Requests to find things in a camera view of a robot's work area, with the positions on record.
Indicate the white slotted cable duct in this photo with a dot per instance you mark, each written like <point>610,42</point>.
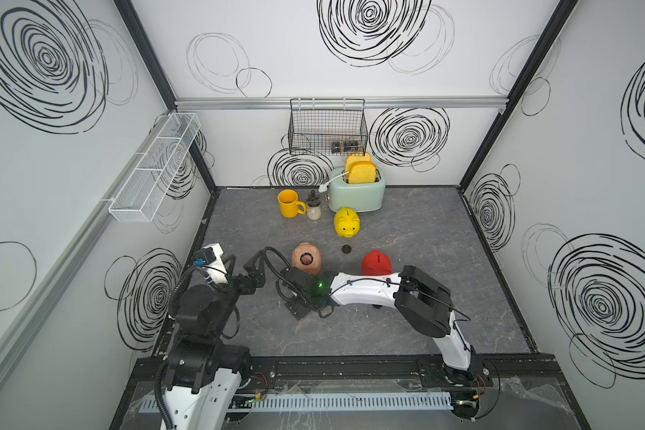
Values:
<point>371,401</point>

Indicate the black corner frame post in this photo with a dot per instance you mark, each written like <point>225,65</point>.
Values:
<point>141,40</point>
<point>549,35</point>

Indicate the white wire shelf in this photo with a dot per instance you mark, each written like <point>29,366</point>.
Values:
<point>163,172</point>

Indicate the yellow piggy bank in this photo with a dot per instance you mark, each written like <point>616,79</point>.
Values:
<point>346,223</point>

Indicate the red piggy bank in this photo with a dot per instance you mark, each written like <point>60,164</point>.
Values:
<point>376,264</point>

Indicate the dark item in basket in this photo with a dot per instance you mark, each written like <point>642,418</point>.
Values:
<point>339,147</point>

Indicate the glass sugar jar with spoon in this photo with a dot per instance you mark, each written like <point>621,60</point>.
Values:
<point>313,203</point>

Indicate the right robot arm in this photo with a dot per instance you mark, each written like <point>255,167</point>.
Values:
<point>424,303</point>

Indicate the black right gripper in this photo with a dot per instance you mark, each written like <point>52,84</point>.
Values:
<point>294,308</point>

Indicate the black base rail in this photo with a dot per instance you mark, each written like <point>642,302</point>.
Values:
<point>428,369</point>

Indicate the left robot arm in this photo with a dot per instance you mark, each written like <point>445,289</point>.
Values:
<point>197,380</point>

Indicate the yellow toast slice rear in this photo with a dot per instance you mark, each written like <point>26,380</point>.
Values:
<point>354,158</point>

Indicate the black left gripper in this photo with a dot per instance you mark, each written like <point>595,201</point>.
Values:
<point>257,278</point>

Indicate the black corner frame post left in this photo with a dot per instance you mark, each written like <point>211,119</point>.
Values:
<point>141,40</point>

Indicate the pink piggy bank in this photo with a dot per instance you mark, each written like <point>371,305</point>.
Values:
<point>303,248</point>

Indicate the yellow toast slice front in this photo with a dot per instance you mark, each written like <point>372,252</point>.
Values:
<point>363,172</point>

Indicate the black corner frame post right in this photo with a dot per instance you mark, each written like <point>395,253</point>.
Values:
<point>549,35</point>

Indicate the yellow ceramic mug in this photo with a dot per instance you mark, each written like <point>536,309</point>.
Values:
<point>289,204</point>

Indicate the black wire basket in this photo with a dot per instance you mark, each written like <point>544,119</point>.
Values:
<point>315,123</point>

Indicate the mint green toaster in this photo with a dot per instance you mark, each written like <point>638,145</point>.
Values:
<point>358,197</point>

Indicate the yellow toast slice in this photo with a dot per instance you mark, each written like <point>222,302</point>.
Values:
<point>363,172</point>
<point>354,158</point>

